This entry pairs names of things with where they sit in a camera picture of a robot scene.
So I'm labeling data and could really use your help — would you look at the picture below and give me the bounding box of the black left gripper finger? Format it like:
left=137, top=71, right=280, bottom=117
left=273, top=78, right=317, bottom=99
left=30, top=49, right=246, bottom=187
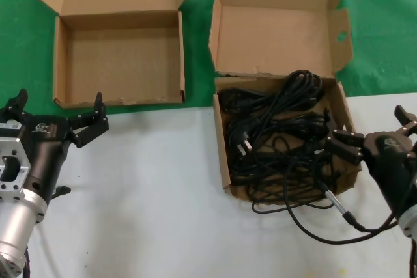
left=0, top=88, right=33, bottom=122
left=66, top=92, right=110, bottom=149

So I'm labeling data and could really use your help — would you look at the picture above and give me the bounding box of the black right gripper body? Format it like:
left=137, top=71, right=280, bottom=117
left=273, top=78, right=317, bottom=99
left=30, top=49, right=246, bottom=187
left=363, top=130, right=417, bottom=219

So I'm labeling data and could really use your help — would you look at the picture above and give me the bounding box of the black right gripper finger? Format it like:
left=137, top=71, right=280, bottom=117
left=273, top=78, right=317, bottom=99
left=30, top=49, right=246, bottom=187
left=324, top=107, right=366, bottom=165
left=394, top=104, right=417, bottom=137

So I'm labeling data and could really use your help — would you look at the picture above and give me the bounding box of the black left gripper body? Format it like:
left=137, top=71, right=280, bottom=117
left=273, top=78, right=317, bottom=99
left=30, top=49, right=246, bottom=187
left=19, top=113, right=75, bottom=204

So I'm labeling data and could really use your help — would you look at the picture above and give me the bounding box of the black power cable bundle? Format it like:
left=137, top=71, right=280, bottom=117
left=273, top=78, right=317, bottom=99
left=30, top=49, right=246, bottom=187
left=226, top=113, right=330, bottom=170
left=229, top=147, right=330, bottom=201
left=218, top=69, right=328, bottom=135

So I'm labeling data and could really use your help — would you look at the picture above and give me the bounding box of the cardboard box with intact lid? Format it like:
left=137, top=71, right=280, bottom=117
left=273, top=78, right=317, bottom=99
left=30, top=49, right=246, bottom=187
left=37, top=0, right=195, bottom=109

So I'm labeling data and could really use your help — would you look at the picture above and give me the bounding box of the cardboard box with torn lid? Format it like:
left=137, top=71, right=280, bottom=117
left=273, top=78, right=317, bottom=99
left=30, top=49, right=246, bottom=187
left=208, top=0, right=363, bottom=199

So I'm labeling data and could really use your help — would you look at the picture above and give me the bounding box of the green table cloth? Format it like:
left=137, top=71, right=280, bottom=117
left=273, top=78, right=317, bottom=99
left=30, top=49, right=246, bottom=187
left=0, top=0, right=417, bottom=115

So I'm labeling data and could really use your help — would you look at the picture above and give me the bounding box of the black left arm cable plug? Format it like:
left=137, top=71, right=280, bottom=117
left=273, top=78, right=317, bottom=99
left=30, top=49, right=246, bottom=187
left=51, top=186, right=72, bottom=199

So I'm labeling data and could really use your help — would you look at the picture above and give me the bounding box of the thin black loose cable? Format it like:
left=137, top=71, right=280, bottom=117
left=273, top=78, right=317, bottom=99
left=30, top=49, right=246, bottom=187
left=252, top=186, right=336, bottom=215

